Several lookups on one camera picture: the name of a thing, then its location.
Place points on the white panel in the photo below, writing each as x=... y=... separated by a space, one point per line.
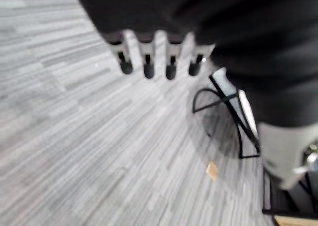
x=223 y=82

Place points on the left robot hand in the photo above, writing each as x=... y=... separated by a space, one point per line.
x=223 y=17

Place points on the black metal shelf frame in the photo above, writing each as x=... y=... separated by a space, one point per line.
x=285 y=201

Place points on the small tan paper scrap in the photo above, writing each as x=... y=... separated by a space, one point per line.
x=212 y=171

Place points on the light wooden board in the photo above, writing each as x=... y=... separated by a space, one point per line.
x=295 y=221

